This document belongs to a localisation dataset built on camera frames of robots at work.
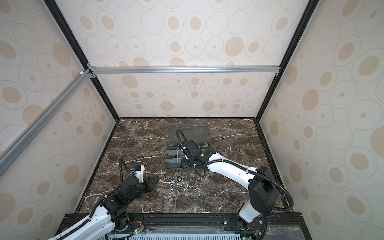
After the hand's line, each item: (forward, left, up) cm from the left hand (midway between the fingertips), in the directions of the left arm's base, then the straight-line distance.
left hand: (161, 177), depth 81 cm
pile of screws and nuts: (-1, -8, -6) cm, 10 cm away
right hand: (+7, -13, +3) cm, 15 cm away
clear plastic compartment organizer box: (+38, -21, -10) cm, 44 cm away
